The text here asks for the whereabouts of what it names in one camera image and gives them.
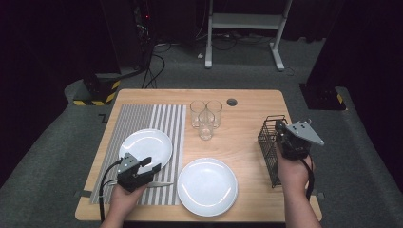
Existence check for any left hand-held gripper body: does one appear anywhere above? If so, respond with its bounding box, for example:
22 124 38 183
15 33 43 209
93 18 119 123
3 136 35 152
116 152 154 194

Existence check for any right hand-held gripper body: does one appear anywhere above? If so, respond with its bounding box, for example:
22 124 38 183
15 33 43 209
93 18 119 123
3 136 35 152
276 121 325 162

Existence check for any white plate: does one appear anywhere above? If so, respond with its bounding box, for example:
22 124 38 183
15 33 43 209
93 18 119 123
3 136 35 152
119 128 174 176
176 157 239 218

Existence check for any black wire cutlery rack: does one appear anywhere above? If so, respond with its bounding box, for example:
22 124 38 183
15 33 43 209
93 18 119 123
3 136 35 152
257 114 289 189

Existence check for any person's left hand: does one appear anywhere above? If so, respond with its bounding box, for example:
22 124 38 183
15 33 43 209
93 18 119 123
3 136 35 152
108 183 148 220

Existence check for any person's right hand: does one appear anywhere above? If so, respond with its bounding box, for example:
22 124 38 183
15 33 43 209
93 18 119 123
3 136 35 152
276 142 315 200

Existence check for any grey striped placemat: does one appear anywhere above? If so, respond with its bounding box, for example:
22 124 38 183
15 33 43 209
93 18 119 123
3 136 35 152
89 104 188 206

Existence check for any black floor base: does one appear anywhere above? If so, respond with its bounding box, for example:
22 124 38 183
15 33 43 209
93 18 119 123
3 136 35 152
298 83 347 111

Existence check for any clear drinking glass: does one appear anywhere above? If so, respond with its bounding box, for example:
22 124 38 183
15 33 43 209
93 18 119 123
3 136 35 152
189 100 207 129
198 109 216 142
205 100 223 129

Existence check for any black yellow striped base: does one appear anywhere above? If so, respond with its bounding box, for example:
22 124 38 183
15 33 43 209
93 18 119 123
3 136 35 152
72 73 122 107

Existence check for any dark curtain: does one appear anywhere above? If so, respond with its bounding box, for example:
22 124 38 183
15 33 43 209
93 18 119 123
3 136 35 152
0 0 121 191
305 0 403 191

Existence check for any white metal stand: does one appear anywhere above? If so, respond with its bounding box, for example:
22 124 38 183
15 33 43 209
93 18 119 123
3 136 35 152
203 0 294 72

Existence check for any black equipment tower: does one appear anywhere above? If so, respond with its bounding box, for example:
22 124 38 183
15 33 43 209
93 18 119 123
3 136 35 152
100 0 157 71

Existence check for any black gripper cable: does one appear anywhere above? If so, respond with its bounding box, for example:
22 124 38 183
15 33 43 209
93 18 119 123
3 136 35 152
298 157 316 201
98 160 124 223

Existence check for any black floor cable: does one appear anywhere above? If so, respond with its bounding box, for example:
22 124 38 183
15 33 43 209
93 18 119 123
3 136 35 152
141 52 166 90

